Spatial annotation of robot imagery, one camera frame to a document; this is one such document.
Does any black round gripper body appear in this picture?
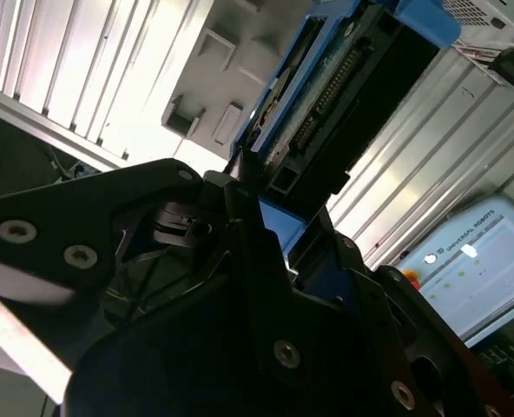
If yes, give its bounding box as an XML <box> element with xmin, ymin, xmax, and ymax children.
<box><xmin>63</xmin><ymin>275</ymin><xmax>401</xmax><ymax>417</ymax></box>

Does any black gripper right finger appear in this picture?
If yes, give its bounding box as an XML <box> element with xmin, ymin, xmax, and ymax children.
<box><xmin>315</xmin><ymin>208</ymin><xmax>514</xmax><ymax>417</ymax></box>

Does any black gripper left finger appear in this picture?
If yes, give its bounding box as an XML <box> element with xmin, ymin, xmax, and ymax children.
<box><xmin>0</xmin><ymin>149</ymin><xmax>317</xmax><ymax>392</ymax></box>

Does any hard disk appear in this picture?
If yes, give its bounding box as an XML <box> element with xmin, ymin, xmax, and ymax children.
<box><xmin>228</xmin><ymin>0</ymin><xmax>462</xmax><ymax>305</ymax></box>

